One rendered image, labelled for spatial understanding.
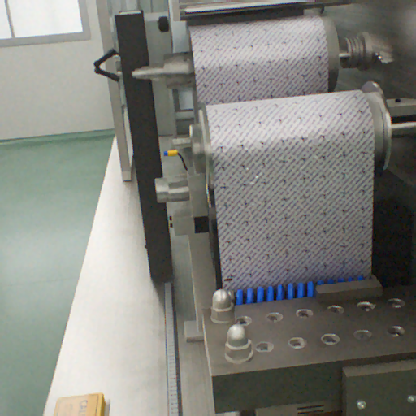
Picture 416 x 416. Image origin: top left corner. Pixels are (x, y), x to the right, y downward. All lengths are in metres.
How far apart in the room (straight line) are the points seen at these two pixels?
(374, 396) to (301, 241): 0.25
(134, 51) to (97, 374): 0.58
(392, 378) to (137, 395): 0.39
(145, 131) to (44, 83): 5.40
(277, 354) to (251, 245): 0.19
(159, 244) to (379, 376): 0.61
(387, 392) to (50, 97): 5.98
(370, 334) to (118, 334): 0.48
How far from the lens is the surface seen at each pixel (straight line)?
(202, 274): 0.99
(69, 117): 6.57
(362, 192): 0.90
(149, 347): 1.05
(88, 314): 1.18
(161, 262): 1.26
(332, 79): 1.10
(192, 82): 1.10
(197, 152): 0.85
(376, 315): 0.86
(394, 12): 1.05
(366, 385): 0.78
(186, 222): 0.94
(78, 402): 0.92
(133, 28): 1.13
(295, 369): 0.76
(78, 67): 6.46
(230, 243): 0.88
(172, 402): 0.92
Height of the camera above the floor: 1.49
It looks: 22 degrees down
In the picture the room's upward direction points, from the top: 5 degrees counter-clockwise
